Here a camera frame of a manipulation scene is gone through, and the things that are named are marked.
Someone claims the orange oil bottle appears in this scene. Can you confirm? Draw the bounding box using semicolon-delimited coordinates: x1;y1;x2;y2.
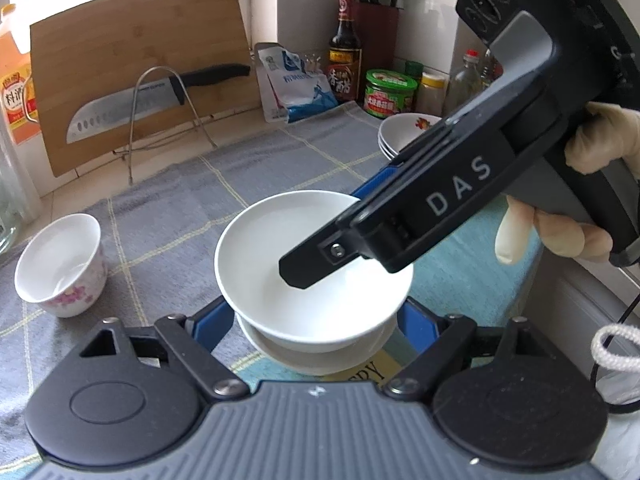
0;4;43;147

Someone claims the metal wire rack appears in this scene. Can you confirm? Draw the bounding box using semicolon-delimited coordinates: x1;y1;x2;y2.
114;66;219;186

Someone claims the small clear bottle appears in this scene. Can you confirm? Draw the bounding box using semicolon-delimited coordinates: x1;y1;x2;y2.
480;49;504;92

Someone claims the bamboo cutting board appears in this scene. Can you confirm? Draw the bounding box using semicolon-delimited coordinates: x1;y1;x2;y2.
30;0;261;178

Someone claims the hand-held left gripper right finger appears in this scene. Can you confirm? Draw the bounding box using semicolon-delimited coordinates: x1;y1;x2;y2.
381;296;541;403

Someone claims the white floral bowl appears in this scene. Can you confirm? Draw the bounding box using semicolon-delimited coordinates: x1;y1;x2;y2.
236;310;397;377
214;189;416;353
14;213;108;319

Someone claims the green lid jar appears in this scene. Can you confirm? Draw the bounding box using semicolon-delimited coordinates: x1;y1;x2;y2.
364;69;419;119

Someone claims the black handled kitchen knife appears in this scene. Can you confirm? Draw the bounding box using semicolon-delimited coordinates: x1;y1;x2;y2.
66;63;252;145

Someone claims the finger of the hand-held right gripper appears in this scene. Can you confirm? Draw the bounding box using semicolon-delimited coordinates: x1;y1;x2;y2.
278;227;373;290
349;160;401;202

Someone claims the dark soy sauce bottle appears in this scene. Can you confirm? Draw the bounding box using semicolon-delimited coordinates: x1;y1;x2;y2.
327;0;364;106

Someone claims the red cap clear bottle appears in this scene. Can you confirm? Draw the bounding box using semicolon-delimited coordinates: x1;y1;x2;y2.
449;49;484;111

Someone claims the yellow lid jar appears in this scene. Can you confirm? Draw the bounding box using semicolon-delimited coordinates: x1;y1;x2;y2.
416;71;448;117

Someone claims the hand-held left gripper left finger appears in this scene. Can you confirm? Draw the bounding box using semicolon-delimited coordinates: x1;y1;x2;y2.
77;296;250;402

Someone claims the person's right hand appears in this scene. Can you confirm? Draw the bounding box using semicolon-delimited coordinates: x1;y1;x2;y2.
495;101;640;265

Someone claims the dark red knife block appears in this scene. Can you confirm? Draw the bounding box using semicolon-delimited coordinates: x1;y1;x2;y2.
350;2;402;79

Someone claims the grey checked cloth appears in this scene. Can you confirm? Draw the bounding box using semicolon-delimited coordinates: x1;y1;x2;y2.
0;101;546;466

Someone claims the clear glass jar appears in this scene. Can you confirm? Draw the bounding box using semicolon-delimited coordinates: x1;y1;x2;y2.
0;120;43;256

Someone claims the white cord loop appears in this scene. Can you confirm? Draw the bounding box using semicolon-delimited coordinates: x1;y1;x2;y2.
591;324;640;376

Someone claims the white and blue plastic bag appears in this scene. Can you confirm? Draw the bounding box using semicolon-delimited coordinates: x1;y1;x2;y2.
255;42;341;124

